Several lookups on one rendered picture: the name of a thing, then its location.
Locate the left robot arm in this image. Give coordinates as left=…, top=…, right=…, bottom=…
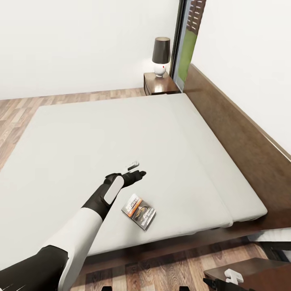
left=0, top=161, right=146, bottom=291

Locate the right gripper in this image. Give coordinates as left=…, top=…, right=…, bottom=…
left=203, top=278, right=242, bottom=291

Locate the hardback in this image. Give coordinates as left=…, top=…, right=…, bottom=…
left=121, top=193, right=156, bottom=231

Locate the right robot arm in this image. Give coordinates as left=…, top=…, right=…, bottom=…
left=203, top=269, right=256, bottom=291

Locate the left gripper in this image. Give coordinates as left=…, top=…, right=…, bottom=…
left=126, top=170, right=146, bottom=186

